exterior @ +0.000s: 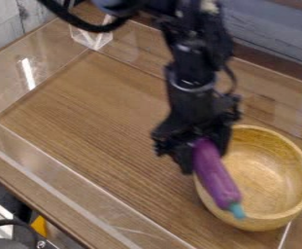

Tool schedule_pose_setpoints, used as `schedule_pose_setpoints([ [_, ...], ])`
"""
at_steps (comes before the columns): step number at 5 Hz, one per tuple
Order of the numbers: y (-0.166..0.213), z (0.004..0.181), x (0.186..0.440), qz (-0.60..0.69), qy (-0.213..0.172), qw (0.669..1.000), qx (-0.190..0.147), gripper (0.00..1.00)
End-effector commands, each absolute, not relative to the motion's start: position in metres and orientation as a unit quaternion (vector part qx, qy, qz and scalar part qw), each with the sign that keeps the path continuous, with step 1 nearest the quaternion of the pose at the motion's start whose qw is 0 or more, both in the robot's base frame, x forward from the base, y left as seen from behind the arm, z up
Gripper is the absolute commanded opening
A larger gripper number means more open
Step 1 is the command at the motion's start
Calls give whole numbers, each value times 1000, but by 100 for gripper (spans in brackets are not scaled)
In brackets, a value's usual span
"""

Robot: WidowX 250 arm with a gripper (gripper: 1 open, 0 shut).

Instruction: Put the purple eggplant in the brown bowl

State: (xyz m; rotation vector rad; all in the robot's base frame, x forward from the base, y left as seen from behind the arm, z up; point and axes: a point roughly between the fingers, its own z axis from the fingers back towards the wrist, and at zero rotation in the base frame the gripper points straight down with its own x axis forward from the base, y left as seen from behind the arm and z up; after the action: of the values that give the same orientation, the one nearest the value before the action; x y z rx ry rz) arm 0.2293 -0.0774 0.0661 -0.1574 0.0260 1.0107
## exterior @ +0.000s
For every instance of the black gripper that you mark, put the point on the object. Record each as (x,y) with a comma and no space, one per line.
(201,113)

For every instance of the purple toy eggplant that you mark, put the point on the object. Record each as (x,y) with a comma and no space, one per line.
(215,178)

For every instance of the brown wooden bowl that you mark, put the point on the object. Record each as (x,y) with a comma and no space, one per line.
(264,163)

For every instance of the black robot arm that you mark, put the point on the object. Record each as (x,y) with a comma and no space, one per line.
(200,81)

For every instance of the yellow black device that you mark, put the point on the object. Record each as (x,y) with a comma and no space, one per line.
(32,234)

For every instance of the clear acrylic tray wall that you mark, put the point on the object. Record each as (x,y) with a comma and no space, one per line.
(78,109)

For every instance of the clear acrylic corner bracket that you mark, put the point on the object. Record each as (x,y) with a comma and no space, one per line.
(95,41)

